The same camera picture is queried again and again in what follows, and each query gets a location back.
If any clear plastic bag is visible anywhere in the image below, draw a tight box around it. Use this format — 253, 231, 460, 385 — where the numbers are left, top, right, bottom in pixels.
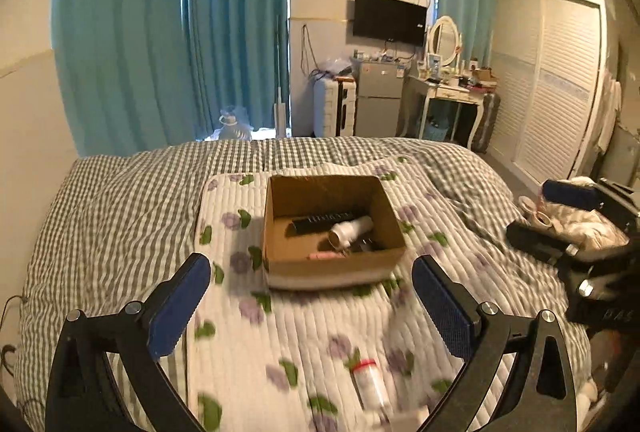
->
320, 56, 354, 81

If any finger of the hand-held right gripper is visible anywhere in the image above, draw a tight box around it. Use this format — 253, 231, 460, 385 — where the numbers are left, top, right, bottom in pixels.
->
543, 179, 640, 233
505, 222, 583, 265

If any clear vial with red cap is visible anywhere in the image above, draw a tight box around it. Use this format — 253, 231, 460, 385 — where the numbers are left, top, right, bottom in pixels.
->
350, 358, 394, 419

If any white floral quilted mat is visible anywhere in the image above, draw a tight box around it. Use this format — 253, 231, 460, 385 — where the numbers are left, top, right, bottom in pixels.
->
187, 156, 503, 432

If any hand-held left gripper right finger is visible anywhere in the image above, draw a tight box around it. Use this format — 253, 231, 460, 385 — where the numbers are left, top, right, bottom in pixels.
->
411, 254, 577, 432

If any wide teal curtain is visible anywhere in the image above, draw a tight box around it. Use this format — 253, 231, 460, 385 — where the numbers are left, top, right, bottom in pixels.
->
50, 0, 200, 159

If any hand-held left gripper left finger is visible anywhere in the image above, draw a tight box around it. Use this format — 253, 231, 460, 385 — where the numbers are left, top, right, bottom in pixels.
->
46, 253, 213, 432

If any black cable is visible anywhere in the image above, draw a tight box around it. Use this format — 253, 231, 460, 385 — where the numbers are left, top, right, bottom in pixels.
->
0, 294, 27, 369

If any clear water jug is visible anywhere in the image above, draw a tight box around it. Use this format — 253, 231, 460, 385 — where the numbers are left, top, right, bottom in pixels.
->
209, 108, 254, 142

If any black wall television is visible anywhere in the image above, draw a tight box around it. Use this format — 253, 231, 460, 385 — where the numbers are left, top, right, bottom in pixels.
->
352, 0, 429, 47

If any black remote control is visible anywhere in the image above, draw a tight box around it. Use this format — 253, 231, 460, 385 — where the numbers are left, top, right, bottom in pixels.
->
291, 211, 357, 236

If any hanging white garment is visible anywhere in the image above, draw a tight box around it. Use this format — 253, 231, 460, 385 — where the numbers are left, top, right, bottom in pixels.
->
594, 66, 624, 154

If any white plastic bottle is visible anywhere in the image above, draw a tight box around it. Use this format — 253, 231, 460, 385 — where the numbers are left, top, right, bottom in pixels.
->
327, 215, 374, 249

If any small dark gadget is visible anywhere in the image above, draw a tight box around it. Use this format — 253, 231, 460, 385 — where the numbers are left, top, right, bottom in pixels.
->
345, 237, 384, 256

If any narrow teal curtain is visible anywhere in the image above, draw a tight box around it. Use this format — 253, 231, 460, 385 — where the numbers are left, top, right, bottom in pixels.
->
182, 0, 292, 139

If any grey small fridge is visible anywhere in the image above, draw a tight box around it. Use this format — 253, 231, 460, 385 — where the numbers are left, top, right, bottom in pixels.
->
355, 61, 405, 137

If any brown cardboard box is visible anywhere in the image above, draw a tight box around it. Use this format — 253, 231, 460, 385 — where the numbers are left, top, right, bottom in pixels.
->
262, 173, 407, 291

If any grey checked blanket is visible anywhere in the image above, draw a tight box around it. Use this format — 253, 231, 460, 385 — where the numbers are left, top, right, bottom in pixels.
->
14, 135, 593, 432

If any white oval vanity mirror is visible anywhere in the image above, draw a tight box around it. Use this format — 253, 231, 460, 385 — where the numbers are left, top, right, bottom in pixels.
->
425, 15, 462, 69

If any grey suitcase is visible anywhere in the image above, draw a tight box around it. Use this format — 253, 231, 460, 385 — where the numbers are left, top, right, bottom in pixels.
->
467, 91, 501, 155

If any white dressing table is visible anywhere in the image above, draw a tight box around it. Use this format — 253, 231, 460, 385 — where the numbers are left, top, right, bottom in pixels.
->
397, 73, 499, 149

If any white louvred wardrobe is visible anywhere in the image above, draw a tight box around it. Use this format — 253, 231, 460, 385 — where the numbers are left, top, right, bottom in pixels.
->
492, 0, 609, 186

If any white mop pole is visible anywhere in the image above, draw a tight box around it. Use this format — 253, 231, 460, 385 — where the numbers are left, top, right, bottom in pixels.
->
272, 14, 290, 138

